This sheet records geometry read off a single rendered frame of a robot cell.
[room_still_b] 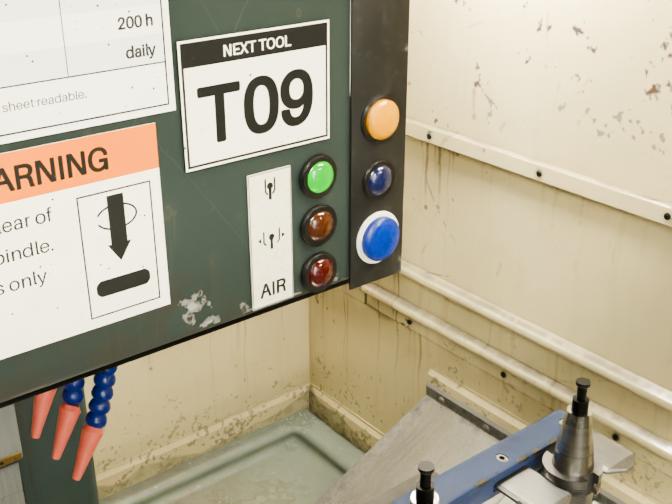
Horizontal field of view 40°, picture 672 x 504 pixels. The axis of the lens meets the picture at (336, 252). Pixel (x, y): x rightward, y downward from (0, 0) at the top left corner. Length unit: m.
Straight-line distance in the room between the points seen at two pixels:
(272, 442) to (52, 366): 1.60
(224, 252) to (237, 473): 1.53
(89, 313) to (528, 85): 1.02
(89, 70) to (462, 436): 1.34
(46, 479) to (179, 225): 0.94
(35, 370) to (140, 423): 1.42
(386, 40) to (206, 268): 0.17
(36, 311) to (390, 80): 0.25
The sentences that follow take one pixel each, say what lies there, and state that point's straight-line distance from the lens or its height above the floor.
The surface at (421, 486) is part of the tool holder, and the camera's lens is 0.85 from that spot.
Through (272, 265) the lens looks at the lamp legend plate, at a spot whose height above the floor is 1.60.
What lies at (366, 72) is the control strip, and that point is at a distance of 0.56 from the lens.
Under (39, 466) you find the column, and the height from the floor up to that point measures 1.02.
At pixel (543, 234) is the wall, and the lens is 1.48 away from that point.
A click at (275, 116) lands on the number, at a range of 0.53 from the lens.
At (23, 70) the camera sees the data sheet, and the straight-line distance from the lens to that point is 0.45.
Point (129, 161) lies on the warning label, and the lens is 0.49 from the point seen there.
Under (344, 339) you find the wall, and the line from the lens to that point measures 1.97.
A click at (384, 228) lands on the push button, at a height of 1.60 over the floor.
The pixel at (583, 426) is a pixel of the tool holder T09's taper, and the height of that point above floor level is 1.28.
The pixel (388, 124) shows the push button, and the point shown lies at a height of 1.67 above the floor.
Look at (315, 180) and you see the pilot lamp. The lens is 0.55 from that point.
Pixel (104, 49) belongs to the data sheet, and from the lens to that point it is 0.47.
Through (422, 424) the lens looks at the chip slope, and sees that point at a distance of 1.76.
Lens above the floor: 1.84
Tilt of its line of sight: 25 degrees down
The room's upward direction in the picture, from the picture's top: straight up
